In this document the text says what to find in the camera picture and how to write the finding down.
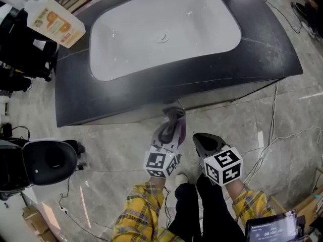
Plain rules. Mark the white power strip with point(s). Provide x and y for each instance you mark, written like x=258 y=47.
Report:
x=63 y=209

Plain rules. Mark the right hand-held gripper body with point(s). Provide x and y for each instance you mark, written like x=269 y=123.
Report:
x=224 y=166

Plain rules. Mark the person's black trousers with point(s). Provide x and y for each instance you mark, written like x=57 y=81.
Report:
x=212 y=210

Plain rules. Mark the black office chair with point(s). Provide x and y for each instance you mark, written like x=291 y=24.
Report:
x=22 y=54

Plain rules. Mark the purple cloth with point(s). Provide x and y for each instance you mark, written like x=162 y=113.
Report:
x=175 y=115

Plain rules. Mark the white sink basin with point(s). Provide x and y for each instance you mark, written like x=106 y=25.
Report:
x=164 y=21

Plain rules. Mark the person's white shoe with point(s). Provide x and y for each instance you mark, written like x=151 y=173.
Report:
x=181 y=179

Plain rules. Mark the large pump bottle orange label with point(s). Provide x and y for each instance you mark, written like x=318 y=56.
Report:
x=55 y=24

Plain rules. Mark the person's left forearm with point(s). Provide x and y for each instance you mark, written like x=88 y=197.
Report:
x=141 y=210

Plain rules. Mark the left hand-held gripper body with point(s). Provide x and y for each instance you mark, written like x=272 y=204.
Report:
x=157 y=160

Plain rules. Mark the small teal tool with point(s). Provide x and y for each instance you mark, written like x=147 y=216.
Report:
x=317 y=196

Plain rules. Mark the cardboard box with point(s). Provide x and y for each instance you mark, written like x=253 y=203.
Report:
x=35 y=220

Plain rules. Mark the person's yellow plaid shirt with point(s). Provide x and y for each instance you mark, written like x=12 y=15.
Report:
x=169 y=236

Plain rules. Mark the dark vanity cabinet black top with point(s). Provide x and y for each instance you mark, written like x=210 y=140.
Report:
x=75 y=97

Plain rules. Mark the person's right forearm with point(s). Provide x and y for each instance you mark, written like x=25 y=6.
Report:
x=252 y=205

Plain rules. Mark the black hard-shell backpack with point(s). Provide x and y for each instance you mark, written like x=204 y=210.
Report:
x=48 y=160

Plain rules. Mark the black touchscreen display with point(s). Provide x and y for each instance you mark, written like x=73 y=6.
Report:
x=272 y=229

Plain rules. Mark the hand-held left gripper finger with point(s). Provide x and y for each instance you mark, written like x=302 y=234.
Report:
x=156 y=138
x=178 y=140

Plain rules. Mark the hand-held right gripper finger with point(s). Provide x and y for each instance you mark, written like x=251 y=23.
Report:
x=222 y=144
x=198 y=147

